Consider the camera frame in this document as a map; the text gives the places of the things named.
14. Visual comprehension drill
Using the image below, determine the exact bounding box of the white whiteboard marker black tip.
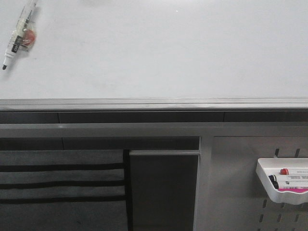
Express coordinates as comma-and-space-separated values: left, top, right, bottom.
2, 0, 38, 70

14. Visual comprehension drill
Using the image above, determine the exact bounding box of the dark grey flat panel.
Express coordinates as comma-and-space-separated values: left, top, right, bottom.
129, 150, 199, 231

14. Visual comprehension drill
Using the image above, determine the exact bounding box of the grey metal pegboard stand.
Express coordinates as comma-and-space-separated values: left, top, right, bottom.
0, 122, 308, 231

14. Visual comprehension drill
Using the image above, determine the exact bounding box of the grey fabric pocket organiser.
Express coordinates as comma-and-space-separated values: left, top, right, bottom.
0, 150, 133, 231

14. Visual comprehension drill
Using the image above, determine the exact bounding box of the black capped marker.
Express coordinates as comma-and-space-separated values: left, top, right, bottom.
269, 175, 308, 182

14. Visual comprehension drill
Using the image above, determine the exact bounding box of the red capped marker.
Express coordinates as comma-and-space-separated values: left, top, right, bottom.
280, 168, 308, 176

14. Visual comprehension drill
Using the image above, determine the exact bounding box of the white plastic marker tray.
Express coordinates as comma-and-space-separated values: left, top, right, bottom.
256, 158, 308, 205

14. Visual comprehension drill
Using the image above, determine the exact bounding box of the pink labelled marker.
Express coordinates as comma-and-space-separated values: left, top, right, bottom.
272, 181, 308, 193

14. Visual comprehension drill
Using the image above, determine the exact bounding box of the white whiteboard with aluminium frame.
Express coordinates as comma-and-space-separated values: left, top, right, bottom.
0, 0, 308, 111

